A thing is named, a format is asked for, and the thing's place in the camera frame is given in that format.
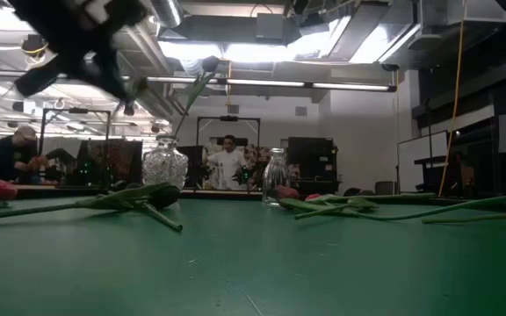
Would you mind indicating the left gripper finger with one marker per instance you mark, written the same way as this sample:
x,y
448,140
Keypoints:
x,y
110,81
38,80

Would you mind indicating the silver round air duct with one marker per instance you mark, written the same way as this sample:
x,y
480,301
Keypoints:
x,y
167,13

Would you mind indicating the black aluminium rig frame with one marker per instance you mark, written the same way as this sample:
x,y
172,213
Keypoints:
x,y
59,192

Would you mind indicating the narrow glass bottle vase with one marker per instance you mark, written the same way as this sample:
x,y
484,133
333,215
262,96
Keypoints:
x,y
275,175

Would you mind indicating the grey bin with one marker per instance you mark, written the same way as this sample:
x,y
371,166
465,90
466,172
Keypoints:
x,y
385,188

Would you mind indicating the black cabinet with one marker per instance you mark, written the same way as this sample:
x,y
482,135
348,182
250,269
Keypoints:
x,y
321,162

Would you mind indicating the long ceiling light strip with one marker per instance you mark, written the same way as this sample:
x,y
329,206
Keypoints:
x,y
345,86

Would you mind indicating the person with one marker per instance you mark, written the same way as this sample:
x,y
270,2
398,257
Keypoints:
x,y
62,160
11,158
229,164

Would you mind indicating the black station frame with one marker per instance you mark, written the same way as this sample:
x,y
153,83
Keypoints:
x,y
229,118
77,110

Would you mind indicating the green table mat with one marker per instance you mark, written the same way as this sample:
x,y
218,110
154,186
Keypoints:
x,y
253,272

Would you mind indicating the patterned fabric panel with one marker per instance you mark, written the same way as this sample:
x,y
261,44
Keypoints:
x,y
119,160

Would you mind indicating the wide cut-glass vase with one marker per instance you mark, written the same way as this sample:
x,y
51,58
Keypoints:
x,y
165,167

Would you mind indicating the white board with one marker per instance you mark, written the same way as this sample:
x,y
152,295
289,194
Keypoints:
x,y
422,162

